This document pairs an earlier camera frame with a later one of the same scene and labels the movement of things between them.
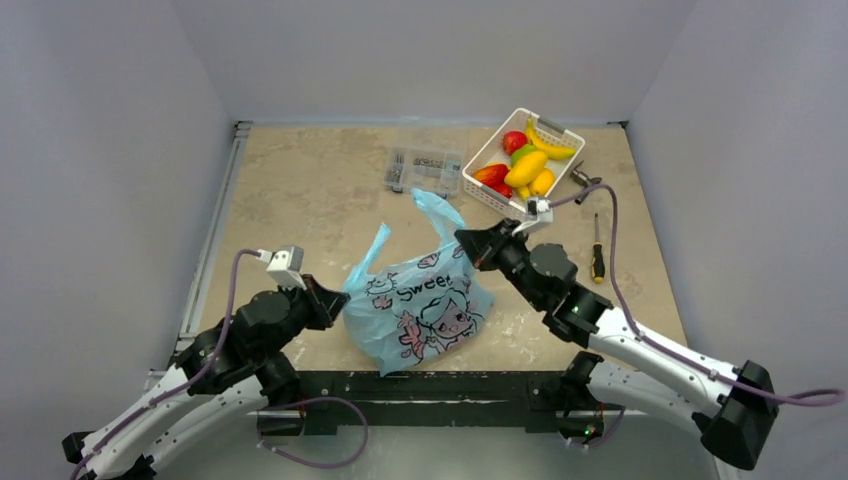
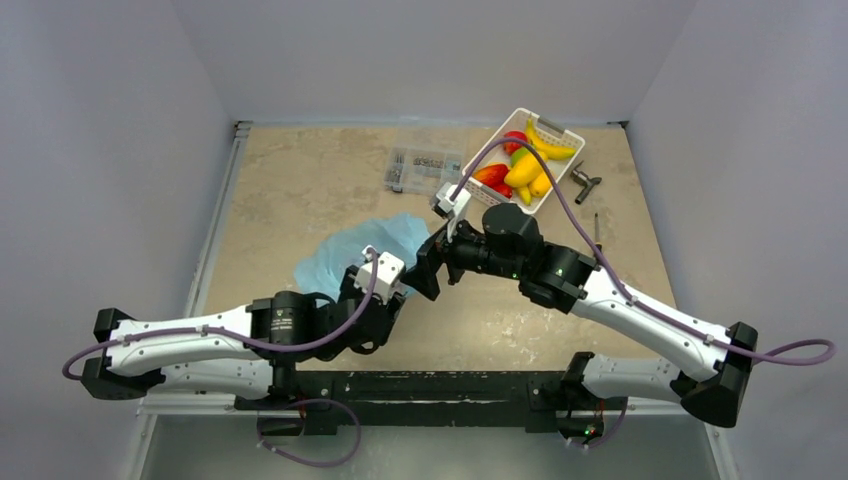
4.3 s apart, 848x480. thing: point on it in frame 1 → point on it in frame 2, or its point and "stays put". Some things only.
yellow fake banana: (551, 151) stays put
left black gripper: (325, 303) → (349, 288)
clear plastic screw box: (426, 169) stays put
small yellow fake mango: (542, 182) stays put
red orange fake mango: (492, 174) stays put
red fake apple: (513, 140) stays put
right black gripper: (495, 242) → (441, 255)
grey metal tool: (584, 179) stays put
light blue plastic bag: (415, 313) → (323, 271)
